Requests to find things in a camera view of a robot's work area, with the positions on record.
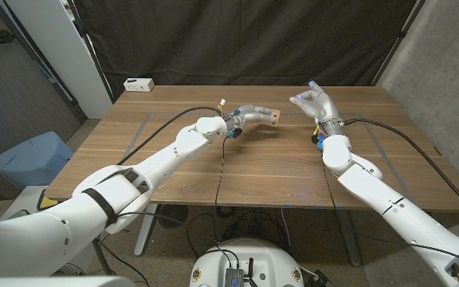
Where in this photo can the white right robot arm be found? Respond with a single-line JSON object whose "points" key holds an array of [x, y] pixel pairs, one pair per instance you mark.
{"points": [[381, 199]]}

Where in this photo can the grey table leg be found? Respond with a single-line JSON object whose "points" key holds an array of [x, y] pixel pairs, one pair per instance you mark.
{"points": [[349, 239]]}

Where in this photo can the large wooden panel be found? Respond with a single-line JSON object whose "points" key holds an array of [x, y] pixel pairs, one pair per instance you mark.
{"points": [[165, 114]]}

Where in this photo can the grey electronics box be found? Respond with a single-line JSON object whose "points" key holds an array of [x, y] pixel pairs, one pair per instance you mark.
{"points": [[233, 277]]}

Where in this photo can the wooden block with holes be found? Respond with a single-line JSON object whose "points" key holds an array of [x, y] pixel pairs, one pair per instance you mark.
{"points": [[276, 117]]}

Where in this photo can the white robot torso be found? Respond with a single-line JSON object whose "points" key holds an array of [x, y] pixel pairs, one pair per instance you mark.
{"points": [[249, 251]]}

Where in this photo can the black backdrop curtain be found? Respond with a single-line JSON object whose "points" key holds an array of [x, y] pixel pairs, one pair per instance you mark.
{"points": [[245, 40]]}

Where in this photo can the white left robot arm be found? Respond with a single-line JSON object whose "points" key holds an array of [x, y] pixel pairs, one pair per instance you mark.
{"points": [[154, 167]]}

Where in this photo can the blue plastic bin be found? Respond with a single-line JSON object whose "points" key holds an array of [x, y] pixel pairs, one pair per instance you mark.
{"points": [[30, 159]]}

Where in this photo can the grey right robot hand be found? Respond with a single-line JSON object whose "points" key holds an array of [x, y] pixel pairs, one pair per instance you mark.
{"points": [[323, 107]]}

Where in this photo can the white power strip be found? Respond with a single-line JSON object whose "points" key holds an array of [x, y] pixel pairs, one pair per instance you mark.
{"points": [[138, 84]]}

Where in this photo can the round black fan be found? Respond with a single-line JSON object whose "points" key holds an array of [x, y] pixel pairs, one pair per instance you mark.
{"points": [[172, 216]]}

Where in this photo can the white table leg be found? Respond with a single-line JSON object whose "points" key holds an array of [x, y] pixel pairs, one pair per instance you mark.
{"points": [[145, 235]]}

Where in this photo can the black backdrop stand pole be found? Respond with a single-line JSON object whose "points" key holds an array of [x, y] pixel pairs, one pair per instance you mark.
{"points": [[398, 40], [90, 48]]}

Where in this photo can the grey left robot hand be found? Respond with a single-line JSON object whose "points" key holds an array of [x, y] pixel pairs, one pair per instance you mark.
{"points": [[251, 115]]}

